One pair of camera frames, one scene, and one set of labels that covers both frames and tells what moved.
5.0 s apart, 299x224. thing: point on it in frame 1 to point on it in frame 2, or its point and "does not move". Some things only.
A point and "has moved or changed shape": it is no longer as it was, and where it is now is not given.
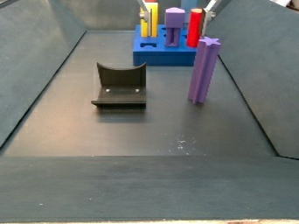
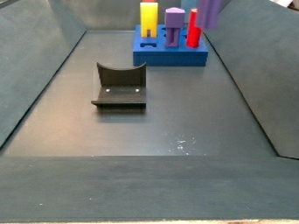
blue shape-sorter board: x=153 y=53 does not move
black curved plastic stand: x=123 y=87 does not move
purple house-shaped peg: x=174 y=23 does not move
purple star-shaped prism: x=205 y=71 has moved or changed shape
